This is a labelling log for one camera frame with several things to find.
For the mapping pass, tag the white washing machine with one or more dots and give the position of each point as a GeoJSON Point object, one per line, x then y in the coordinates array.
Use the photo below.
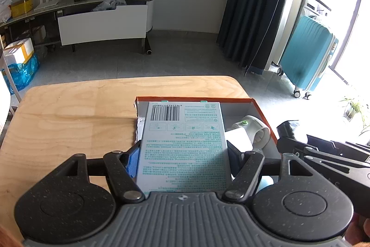
{"type": "Point", "coordinates": [315, 5]}

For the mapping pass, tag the yellow box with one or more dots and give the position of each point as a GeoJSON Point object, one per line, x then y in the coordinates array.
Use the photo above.
{"type": "Point", "coordinates": [21, 6]}

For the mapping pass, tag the teal and white carton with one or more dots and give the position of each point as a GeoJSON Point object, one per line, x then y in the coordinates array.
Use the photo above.
{"type": "Point", "coordinates": [182, 148]}

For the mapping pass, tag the blue plastic bag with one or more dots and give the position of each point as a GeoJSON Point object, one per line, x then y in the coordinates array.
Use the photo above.
{"type": "Point", "coordinates": [23, 73]}

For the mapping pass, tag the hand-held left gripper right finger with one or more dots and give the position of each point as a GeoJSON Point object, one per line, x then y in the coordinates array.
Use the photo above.
{"type": "Point", "coordinates": [234, 161]}

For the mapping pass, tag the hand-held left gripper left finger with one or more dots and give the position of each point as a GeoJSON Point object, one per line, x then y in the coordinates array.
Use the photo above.
{"type": "Point", "coordinates": [133, 161]}

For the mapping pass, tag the teal hard suitcase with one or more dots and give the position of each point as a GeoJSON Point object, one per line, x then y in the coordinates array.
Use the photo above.
{"type": "Point", "coordinates": [306, 56]}

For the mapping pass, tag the person's right hand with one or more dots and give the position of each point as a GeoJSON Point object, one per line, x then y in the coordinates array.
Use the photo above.
{"type": "Point", "coordinates": [360, 232]}

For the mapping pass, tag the dark blue curtain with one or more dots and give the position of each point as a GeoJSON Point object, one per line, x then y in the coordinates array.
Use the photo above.
{"type": "Point", "coordinates": [254, 4]}

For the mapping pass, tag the blue white cloth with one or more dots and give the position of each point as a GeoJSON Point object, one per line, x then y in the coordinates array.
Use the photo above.
{"type": "Point", "coordinates": [109, 4]}

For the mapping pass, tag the white and tan cardboard box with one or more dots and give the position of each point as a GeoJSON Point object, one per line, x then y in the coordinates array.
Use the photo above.
{"type": "Point", "coordinates": [18, 51]}

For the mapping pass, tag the orange cardboard box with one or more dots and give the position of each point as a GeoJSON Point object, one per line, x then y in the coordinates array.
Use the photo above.
{"type": "Point", "coordinates": [237, 108]}

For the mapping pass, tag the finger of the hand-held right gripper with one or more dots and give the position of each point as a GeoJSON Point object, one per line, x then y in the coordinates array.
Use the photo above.
{"type": "Point", "coordinates": [286, 127]}

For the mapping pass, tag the white plastic bag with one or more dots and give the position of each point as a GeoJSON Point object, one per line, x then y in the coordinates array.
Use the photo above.
{"type": "Point", "coordinates": [5, 9]}

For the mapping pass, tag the small potted floor plant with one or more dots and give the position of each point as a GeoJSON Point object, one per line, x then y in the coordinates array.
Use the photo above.
{"type": "Point", "coordinates": [354, 109]}

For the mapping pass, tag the long television cabinet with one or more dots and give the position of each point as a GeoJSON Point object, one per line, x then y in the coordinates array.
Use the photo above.
{"type": "Point", "coordinates": [72, 5]}

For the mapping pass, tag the black rolled mat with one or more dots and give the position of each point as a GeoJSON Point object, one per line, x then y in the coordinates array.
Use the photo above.
{"type": "Point", "coordinates": [148, 46]}

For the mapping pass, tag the white cabinet drawer front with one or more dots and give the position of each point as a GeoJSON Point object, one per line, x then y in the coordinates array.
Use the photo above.
{"type": "Point", "coordinates": [101, 27]}

